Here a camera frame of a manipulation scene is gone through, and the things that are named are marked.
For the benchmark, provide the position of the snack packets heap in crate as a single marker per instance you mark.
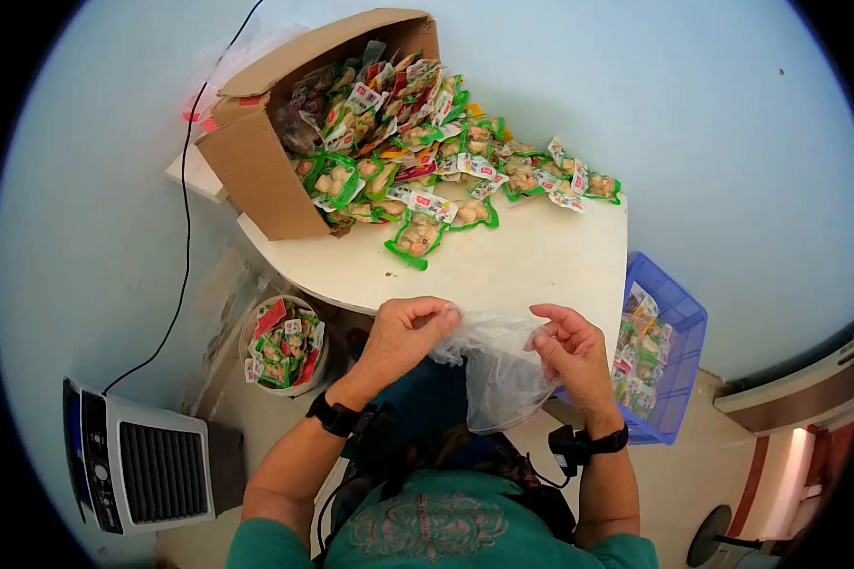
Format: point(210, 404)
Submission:
point(640, 355)

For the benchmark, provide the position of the person's legs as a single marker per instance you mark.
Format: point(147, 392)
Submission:
point(427, 398)

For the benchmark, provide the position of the person's right index finger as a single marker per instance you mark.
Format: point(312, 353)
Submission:
point(554, 315)

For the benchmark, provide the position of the snack packets heap in bucket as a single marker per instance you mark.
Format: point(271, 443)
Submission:
point(284, 345)

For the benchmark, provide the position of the person's right fingers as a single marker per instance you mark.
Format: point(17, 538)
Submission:
point(549, 364)

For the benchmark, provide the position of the pile of green snack packets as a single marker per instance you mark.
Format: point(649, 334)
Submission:
point(405, 142)

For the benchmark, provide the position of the black wrist band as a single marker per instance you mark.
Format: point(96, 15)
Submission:
point(601, 442)
point(336, 416)

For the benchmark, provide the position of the person's body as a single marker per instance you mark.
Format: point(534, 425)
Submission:
point(441, 526)

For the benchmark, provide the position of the person's right thumb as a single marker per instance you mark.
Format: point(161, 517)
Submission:
point(543, 340)

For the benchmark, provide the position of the person's left hand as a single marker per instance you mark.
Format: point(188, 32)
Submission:
point(388, 341)

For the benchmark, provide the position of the person's left thumb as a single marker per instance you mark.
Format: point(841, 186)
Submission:
point(438, 328)

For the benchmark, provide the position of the blue plastic crate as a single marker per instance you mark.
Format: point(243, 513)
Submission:
point(680, 341)

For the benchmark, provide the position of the brown white door frame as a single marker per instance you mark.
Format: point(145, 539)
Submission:
point(790, 405)

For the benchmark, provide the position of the clear thin plastic bag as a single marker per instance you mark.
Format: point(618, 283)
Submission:
point(502, 384)

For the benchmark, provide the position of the white round bucket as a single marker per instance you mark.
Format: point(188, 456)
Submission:
point(253, 323)

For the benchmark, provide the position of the person's right hand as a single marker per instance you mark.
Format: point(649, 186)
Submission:
point(580, 363)

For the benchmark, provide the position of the white flat board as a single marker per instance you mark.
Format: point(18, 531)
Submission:
point(192, 174)

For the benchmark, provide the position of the white grey air cooler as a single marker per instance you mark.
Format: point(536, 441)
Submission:
point(149, 462)

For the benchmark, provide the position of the person's left index finger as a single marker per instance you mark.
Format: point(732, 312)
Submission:
point(427, 305)

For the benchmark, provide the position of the open cardboard box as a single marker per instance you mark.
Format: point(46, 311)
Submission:
point(256, 163)

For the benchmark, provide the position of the crumpled clear plastic wrap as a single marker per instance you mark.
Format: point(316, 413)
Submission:
point(235, 60)

